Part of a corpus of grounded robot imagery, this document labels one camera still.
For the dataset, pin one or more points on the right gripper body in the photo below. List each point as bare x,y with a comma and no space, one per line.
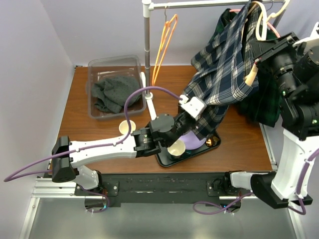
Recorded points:
285,58

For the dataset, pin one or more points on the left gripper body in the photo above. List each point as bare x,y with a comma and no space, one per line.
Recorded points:
182,123

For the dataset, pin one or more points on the orange plastic hanger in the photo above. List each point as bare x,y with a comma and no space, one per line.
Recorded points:
167,33

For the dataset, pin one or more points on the cream wooden hanger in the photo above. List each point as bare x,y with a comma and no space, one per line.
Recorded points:
261,32

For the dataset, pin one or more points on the navy white plaid skirt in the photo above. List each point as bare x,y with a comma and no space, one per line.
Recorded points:
221,67

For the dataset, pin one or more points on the grey dotted skirt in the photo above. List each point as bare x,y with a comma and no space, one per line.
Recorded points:
112,93

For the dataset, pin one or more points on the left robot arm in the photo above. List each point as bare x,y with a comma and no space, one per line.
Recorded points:
71,157

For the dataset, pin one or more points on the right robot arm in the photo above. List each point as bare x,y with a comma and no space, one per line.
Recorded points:
300,121

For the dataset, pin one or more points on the green plaid skirt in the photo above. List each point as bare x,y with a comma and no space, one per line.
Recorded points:
264,105

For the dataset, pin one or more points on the pink hanger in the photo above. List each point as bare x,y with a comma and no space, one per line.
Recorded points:
271,27

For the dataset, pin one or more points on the purple plate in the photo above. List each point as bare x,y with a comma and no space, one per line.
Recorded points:
191,141

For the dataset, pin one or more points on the cream paper cup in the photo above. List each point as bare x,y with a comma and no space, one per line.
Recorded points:
178,145

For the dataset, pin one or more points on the dark green cup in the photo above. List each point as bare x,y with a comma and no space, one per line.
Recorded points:
187,154

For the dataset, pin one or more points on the gold spoon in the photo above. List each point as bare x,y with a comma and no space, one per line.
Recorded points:
212,141

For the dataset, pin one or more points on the black tray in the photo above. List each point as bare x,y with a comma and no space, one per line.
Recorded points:
164,160

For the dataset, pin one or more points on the yellow mug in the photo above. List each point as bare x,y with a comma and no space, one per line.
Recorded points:
124,127

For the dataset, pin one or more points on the clear plastic bin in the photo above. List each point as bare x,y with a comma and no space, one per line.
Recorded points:
109,67

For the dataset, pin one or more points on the white metal clothes rack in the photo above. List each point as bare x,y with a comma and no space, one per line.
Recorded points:
149,6

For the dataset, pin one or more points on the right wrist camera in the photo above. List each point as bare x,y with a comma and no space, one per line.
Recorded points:
310,41

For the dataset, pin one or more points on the black mounting base plate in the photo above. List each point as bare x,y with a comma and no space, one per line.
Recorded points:
157,188

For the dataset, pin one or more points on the aluminium frame rail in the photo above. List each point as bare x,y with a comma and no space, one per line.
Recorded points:
49,189

